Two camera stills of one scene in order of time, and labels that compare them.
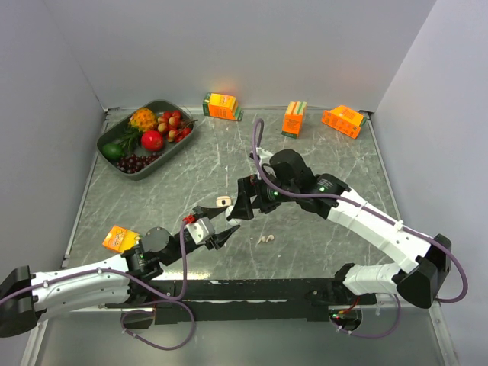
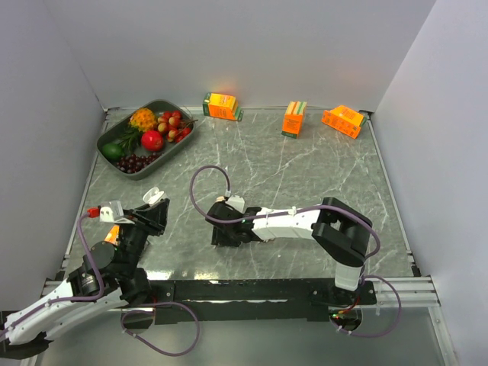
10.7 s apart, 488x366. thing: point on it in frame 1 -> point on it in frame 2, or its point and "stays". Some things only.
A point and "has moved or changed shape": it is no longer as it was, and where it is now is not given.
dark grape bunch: x=133 y=163 stays
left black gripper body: x=177 y=253 -> x=135 y=233
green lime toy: x=113 y=151 stays
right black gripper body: x=269 y=197 -> x=224 y=237
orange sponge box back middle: x=293 y=118 stays
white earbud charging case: x=228 y=213 has moved or changed shape
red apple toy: x=152 y=140 stays
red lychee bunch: x=174 y=126 stays
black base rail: x=252 y=300 stays
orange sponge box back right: x=345 y=120 stays
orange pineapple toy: x=144 y=120 stays
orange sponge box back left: x=222 y=106 stays
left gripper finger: x=209 y=213 -> x=146 y=207
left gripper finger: x=220 y=239 -> x=159 y=216
